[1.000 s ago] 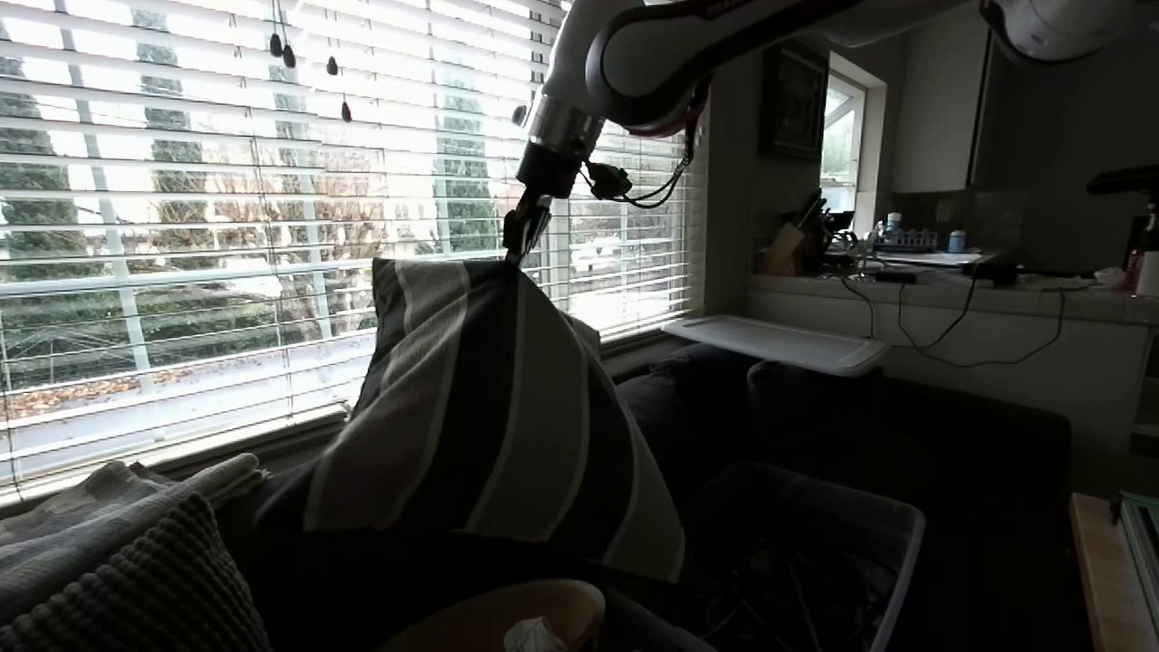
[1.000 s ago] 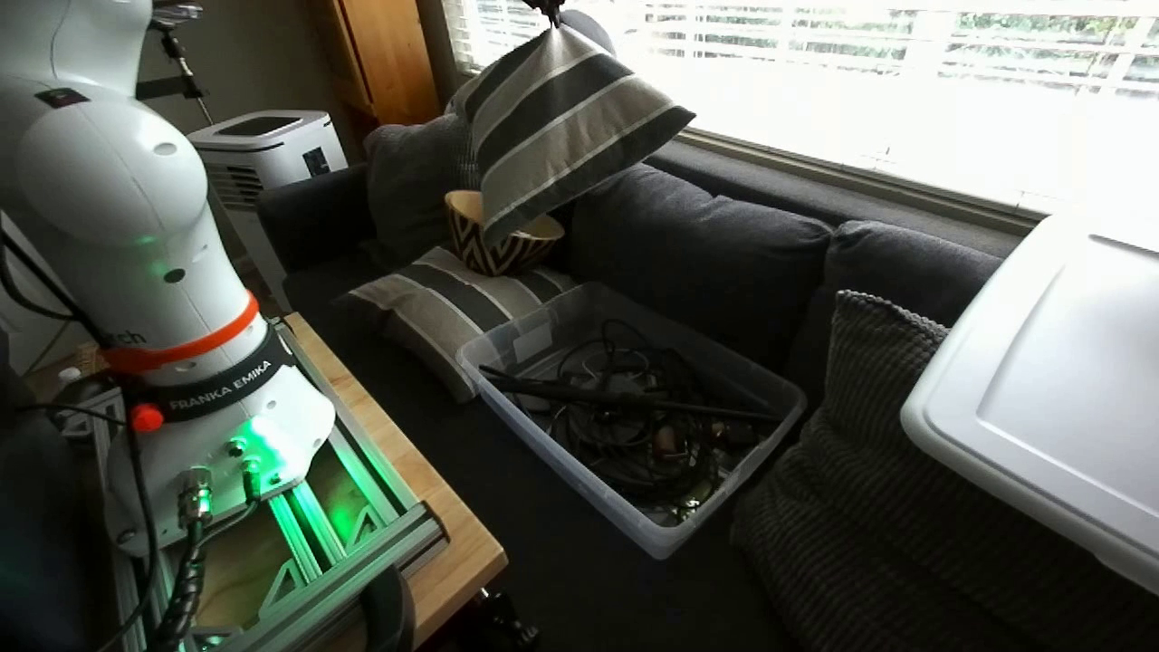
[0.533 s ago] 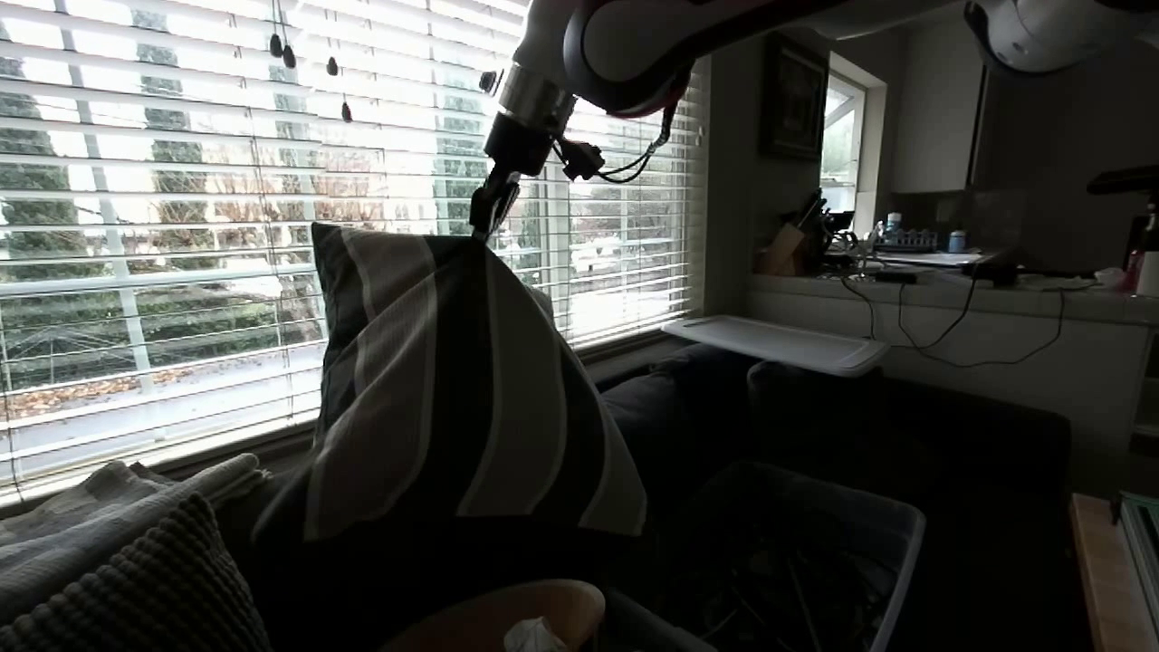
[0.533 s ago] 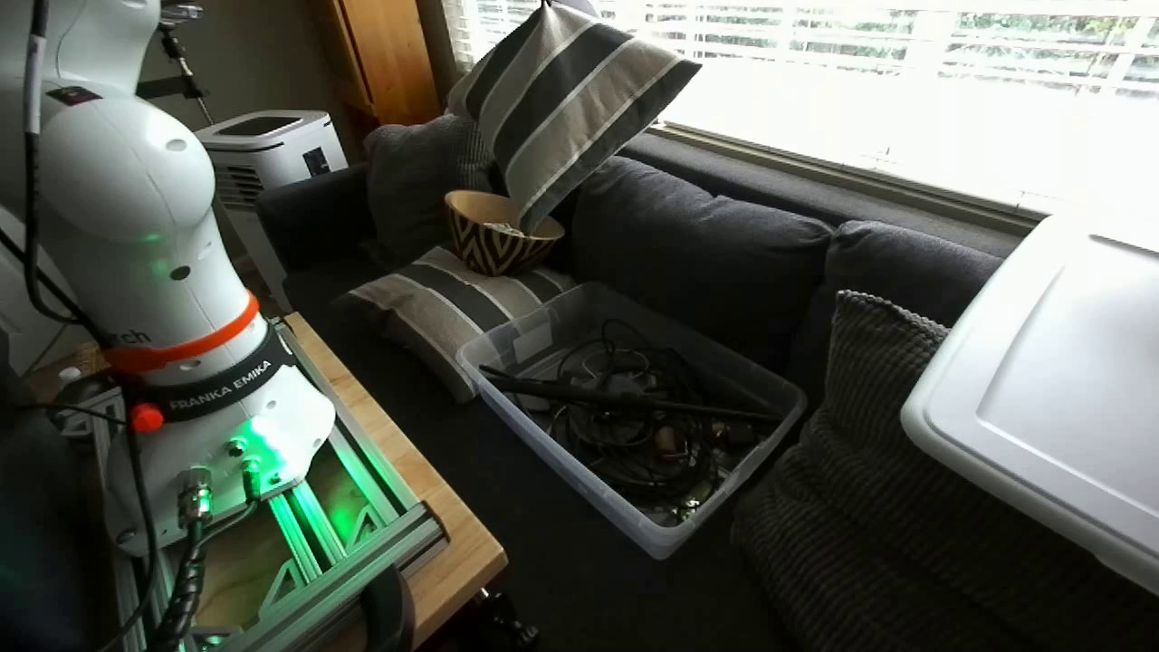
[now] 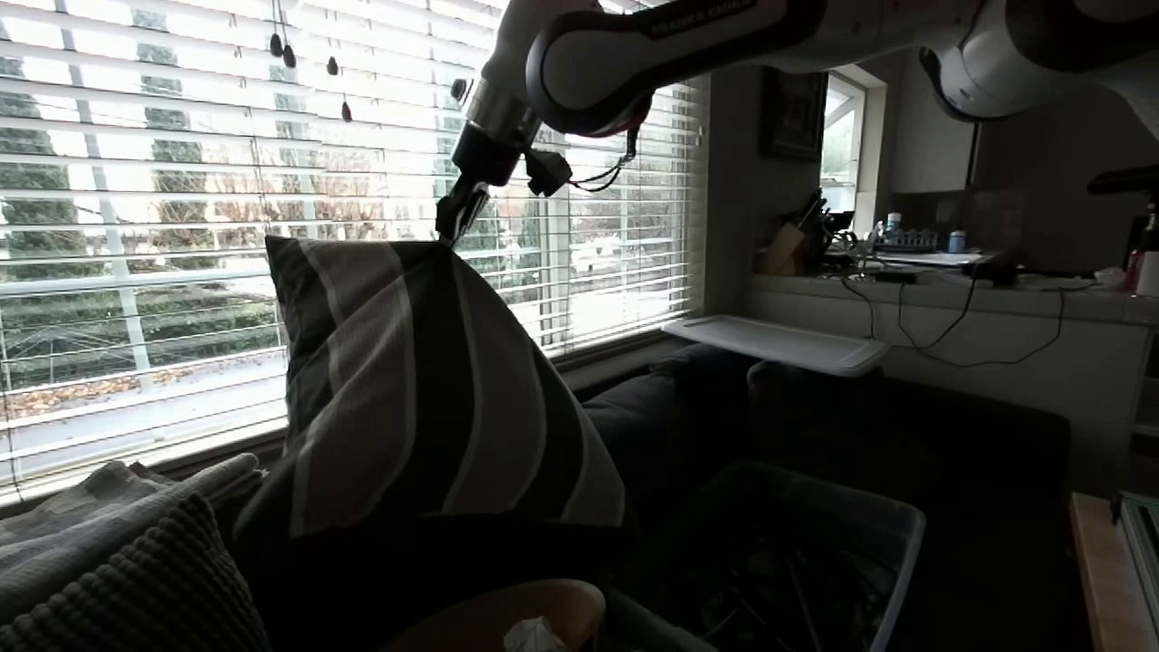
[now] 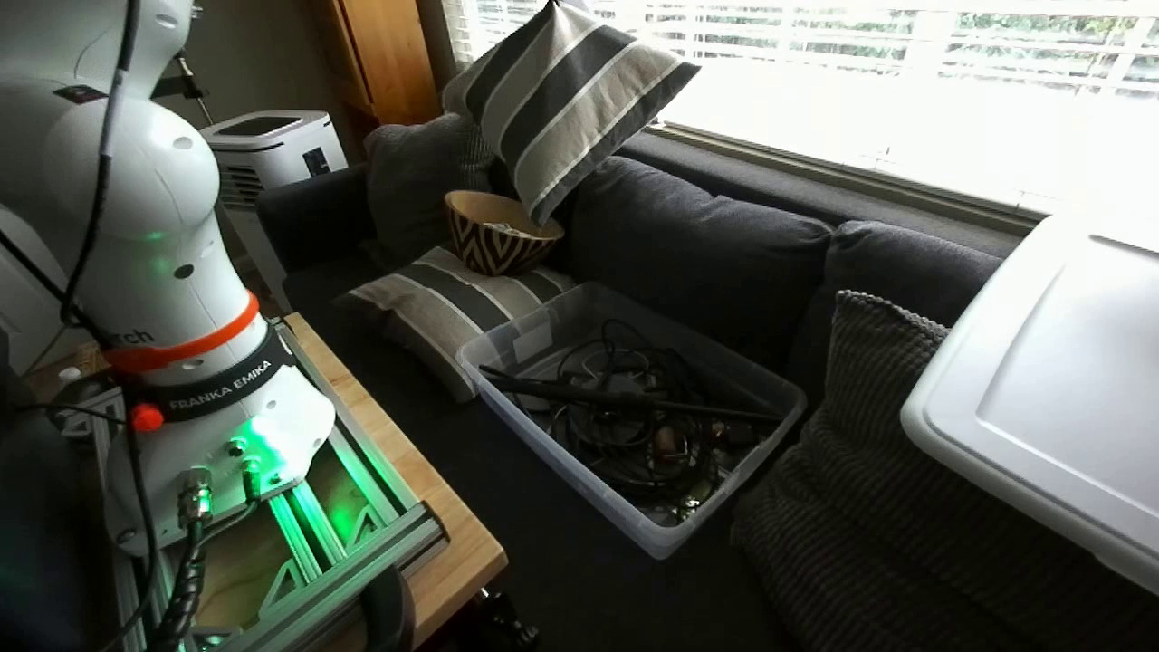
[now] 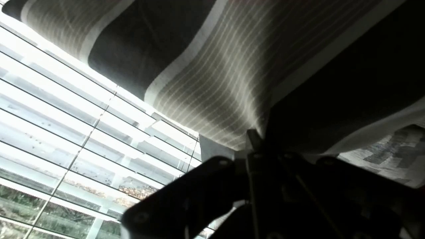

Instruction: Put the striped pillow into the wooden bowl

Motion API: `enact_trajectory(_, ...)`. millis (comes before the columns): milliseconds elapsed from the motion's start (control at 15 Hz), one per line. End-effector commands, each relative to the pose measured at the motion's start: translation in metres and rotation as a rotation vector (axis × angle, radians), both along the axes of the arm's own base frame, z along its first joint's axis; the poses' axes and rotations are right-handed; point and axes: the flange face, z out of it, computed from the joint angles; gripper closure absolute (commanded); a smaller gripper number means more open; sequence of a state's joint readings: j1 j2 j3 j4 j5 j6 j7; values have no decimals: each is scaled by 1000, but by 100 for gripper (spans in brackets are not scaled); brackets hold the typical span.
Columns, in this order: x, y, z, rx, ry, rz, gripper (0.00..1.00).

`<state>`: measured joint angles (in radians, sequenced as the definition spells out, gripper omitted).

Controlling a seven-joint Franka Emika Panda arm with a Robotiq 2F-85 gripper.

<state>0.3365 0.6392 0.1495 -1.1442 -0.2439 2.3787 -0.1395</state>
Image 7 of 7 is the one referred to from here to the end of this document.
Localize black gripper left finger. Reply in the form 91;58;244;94
119;129;263;239

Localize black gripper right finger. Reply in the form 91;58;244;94
260;131;425;239

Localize white window blinds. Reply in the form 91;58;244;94
0;12;236;239

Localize large striped pillow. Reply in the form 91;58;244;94
1;0;425;156

